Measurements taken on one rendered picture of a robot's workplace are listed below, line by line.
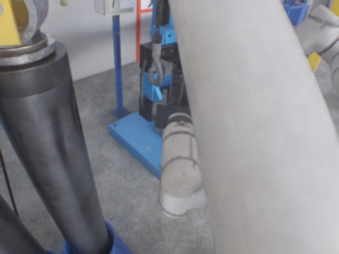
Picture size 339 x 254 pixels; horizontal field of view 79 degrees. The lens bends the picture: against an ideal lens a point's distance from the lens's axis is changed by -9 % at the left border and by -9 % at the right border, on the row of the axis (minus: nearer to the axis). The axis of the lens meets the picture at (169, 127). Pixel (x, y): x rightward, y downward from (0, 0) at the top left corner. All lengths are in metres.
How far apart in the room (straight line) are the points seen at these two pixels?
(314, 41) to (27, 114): 0.76
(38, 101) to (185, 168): 0.36
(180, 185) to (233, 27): 0.34
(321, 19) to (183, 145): 0.49
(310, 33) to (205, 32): 0.53
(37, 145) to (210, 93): 0.54
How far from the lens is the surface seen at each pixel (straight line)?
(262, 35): 0.19
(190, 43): 0.21
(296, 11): 8.56
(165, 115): 0.59
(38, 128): 0.62
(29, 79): 0.55
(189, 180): 0.45
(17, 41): 0.54
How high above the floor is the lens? 1.69
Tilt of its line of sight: 40 degrees down
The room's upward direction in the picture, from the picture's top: 7 degrees clockwise
